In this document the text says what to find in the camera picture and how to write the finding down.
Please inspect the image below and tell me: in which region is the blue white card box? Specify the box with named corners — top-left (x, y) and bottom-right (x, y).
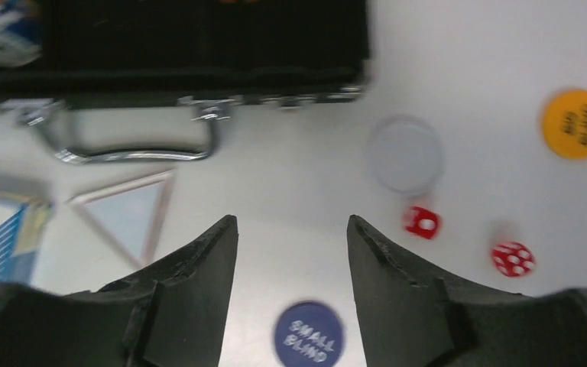
top-left (0, 191), bottom-right (53, 284)

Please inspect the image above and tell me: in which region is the blue small blind button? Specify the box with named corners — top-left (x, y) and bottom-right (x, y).
top-left (273, 300), bottom-right (345, 367)

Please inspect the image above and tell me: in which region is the clear round dealer button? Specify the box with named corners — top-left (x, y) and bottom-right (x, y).
top-left (365, 115), bottom-right (445, 197)

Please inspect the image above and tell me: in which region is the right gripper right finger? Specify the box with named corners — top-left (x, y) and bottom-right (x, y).
top-left (347, 215), bottom-right (587, 366)

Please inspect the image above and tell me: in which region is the black aluminium poker case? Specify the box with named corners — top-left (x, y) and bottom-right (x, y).
top-left (0, 1), bottom-right (370, 164)

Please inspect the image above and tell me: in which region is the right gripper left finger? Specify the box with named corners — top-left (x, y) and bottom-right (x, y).
top-left (0, 215), bottom-right (238, 366)

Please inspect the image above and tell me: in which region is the red die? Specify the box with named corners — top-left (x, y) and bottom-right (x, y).
top-left (490, 241), bottom-right (536, 278)
top-left (403, 206), bottom-right (442, 240)

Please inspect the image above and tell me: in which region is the orange big blind button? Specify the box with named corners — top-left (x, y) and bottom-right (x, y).
top-left (539, 88), bottom-right (587, 161)

